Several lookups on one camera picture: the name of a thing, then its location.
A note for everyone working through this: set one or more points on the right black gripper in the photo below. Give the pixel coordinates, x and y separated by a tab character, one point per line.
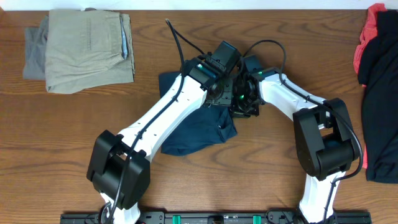
237	113

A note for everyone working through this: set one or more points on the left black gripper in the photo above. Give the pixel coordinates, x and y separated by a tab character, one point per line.
228	99

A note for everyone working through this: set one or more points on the dark blue shorts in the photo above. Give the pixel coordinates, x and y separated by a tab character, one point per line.
205	127

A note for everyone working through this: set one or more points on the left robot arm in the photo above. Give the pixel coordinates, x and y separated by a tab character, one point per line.
119	167

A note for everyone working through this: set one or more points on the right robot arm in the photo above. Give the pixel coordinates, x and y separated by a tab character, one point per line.
324	138

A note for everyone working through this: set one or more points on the black garment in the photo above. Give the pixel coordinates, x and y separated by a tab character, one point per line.
386	170

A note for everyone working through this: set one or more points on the folded khaki shorts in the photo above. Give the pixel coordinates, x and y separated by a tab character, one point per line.
86	49

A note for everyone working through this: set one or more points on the red garment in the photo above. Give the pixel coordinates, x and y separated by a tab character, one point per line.
365	34

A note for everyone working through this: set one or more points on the folded grey garment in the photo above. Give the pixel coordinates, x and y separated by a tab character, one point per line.
35	47

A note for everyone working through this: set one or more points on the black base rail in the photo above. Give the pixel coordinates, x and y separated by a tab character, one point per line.
270	217

